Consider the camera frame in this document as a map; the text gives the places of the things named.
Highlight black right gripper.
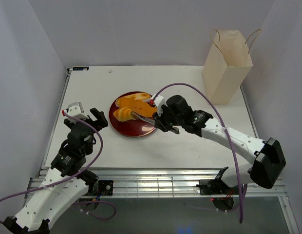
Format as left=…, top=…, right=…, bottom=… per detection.
left=152, top=105, right=183, bottom=133

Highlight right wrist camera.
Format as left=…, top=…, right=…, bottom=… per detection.
left=149, top=94, right=166, bottom=116

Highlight metal serving tongs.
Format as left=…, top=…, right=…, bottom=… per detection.
left=131, top=111, right=180, bottom=134

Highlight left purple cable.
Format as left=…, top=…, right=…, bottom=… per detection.
left=0, top=113, right=117, bottom=224

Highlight striped orange croissant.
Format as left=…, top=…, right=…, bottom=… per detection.
left=113, top=107, right=134, bottom=122

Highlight cream paper bag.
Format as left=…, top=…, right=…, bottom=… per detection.
left=202, top=29, right=261, bottom=105

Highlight flat orange bread slice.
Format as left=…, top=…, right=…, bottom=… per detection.
left=115, top=97, right=157, bottom=117

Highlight black label sticker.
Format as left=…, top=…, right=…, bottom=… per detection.
left=72, top=66, right=89, bottom=71

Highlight long white baguette bread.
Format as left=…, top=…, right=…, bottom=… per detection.
left=123, top=92, right=151, bottom=102

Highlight dark red round plate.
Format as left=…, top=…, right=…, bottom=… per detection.
left=109, top=91, right=155, bottom=137

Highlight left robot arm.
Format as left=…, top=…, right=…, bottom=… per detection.
left=2, top=103, right=108, bottom=234

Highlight aluminium table frame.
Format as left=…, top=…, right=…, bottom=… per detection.
left=24, top=67, right=300, bottom=234

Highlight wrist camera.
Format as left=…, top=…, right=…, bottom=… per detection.
left=62, top=102, right=87, bottom=119
left=149, top=94, right=166, bottom=116

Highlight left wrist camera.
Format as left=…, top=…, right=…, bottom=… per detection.
left=62, top=102, right=87, bottom=119

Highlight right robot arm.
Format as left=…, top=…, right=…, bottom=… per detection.
left=94, top=95, right=285, bottom=194

